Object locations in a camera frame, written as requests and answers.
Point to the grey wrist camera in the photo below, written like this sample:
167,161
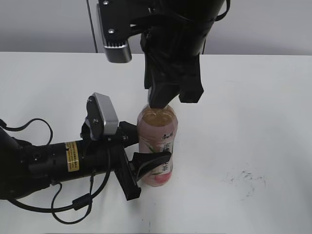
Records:
114,36
101,117

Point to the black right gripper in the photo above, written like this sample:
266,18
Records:
172,67

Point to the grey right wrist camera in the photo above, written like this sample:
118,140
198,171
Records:
114,36

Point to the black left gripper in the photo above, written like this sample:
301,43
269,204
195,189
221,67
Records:
108,155

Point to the peach oolong tea bottle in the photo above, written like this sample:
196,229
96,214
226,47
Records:
157,129

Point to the white bottle cap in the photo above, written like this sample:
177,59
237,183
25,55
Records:
149,94

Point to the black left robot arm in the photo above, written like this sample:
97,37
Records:
26,168

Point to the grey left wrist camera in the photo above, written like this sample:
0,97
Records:
101,117

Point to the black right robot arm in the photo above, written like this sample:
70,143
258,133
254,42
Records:
205,11

